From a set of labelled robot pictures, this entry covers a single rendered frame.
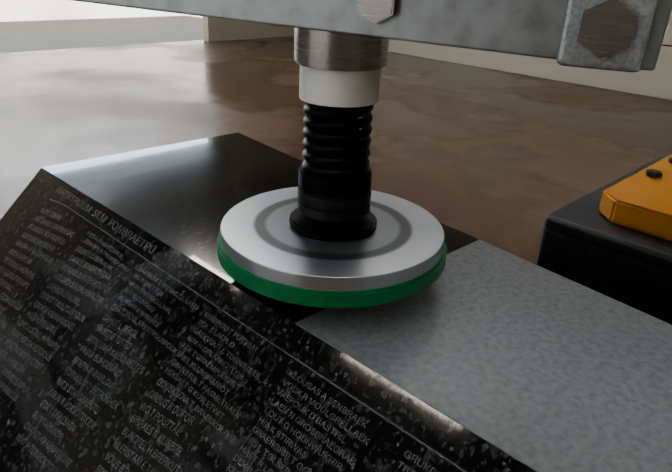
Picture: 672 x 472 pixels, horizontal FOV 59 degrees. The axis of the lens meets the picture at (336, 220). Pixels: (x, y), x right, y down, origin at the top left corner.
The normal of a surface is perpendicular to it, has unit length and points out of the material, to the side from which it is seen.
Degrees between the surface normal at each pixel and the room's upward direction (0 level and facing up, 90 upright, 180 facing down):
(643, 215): 90
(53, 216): 45
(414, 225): 0
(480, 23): 90
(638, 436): 0
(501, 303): 0
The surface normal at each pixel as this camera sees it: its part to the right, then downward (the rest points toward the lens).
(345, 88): 0.12, 0.40
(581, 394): 0.04, -0.92
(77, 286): -0.46, -0.47
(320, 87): -0.45, 0.34
